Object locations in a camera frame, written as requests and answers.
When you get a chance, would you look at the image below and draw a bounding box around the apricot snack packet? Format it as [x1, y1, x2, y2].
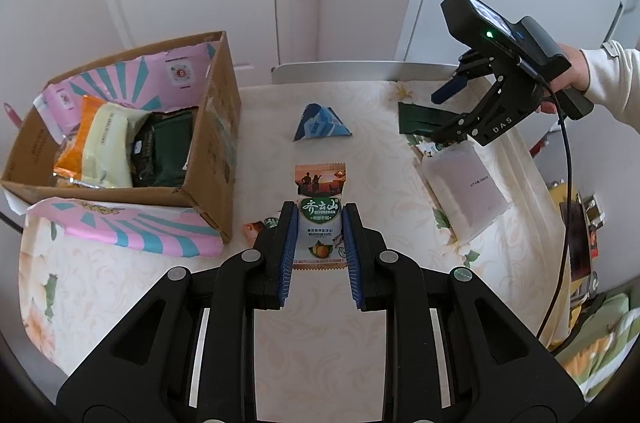
[293, 163, 346, 270]

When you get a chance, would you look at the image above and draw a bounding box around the blue triangular snack packet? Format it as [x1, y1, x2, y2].
[293, 103, 352, 141]

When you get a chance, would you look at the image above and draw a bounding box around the dark green snack packet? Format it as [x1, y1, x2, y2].
[130, 108, 196, 188]

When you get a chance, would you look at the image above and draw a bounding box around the white sleeve right forearm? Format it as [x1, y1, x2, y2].
[582, 40, 640, 130]

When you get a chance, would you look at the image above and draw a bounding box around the person's right hand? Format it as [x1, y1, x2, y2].
[550, 42, 590, 94]

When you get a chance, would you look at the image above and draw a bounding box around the small orange snack packet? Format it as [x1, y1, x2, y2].
[242, 216, 279, 247]

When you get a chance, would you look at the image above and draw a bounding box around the white translucent snack bag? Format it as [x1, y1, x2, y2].
[421, 141, 509, 244]

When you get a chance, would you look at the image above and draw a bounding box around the white bed footboard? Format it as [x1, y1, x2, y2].
[271, 61, 457, 85]

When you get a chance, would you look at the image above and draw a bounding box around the pale yellow snack bag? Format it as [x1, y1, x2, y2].
[83, 102, 149, 188]

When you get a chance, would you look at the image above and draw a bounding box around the cardboard box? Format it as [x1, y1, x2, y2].
[1, 32, 241, 241]

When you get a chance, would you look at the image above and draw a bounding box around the orange snack bag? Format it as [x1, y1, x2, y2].
[53, 96, 106, 182]

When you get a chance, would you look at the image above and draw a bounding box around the green striped blanket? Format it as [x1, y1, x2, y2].
[556, 293, 639, 403]

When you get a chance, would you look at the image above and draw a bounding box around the black cable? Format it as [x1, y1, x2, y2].
[519, 56, 576, 340]

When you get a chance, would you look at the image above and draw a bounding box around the pink mop handle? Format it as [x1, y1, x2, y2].
[3, 102, 23, 130]

